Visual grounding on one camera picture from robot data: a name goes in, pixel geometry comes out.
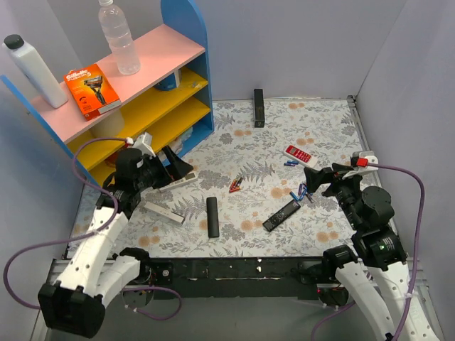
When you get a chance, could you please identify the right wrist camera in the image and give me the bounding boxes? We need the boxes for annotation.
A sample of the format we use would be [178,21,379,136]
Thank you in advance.
[343,151,379,179]

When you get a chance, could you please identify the orange razor box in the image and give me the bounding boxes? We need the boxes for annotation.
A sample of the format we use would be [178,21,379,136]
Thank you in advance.
[63,64,122,121]

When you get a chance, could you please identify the blue battery beside remote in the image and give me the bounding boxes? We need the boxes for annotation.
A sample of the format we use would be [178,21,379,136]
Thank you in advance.
[289,191,301,202]

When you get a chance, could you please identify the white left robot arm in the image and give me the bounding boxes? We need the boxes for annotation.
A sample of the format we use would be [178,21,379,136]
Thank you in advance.
[38,145,193,338]

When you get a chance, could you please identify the white bottle black cap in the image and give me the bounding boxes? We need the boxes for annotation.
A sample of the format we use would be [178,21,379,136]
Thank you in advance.
[2,34,68,108]

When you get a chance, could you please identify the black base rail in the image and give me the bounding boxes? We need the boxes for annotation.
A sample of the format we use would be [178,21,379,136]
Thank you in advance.
[117,248,353,306]

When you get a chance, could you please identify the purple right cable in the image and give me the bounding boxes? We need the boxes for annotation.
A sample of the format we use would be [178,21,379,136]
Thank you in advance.
[310,163,426,341]

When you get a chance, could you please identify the clear plastic water bottle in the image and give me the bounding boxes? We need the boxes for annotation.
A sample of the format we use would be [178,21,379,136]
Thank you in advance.
[98,0,141,75]

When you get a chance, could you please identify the blue pink yellow shelf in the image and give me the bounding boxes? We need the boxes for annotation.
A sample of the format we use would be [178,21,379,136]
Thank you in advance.
[1,1,213,184]

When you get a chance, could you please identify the cream cylinder on shelf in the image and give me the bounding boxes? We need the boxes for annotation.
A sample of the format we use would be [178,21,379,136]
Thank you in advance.
[89,110,124,138]

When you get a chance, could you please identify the black box at back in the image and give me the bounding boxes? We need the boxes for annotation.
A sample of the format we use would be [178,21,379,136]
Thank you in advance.
[253,89,265,128]

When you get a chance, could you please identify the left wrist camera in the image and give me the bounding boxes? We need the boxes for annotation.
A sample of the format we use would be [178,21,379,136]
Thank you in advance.
[126,132,156,157]

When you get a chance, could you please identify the blue white can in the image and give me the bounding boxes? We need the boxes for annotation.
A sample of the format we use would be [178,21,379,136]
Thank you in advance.
[154,69,181,92]

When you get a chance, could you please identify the black remote with buttons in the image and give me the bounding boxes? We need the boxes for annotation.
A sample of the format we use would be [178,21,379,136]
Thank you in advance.
[262,200,301,232]

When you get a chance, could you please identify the blue battery in pile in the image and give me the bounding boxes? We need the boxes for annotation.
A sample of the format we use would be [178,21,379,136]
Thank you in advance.
[299,183,314,203]

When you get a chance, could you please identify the tissue packs on shelf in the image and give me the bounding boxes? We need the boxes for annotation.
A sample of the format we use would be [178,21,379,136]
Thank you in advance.
[168,127,193,157]

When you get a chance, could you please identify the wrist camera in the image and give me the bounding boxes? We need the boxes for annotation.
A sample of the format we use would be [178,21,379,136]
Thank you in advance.
[343,151,379,179]
[126,132,156,157]

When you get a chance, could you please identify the plain black remote control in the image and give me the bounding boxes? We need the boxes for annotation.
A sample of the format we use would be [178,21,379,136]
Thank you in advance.
[206,197,220,238]

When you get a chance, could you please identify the silver white remote control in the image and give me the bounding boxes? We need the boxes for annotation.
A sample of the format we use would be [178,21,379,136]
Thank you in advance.
[144,202,185,225]

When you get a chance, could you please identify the red white remote control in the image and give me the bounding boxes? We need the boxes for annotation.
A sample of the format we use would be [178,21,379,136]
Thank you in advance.
[284,145,318,168]

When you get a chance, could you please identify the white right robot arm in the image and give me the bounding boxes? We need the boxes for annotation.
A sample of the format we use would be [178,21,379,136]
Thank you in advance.
[304,156,438,340]

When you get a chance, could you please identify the floral table mat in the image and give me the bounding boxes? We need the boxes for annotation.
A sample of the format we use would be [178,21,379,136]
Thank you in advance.
[67,99,397,259]

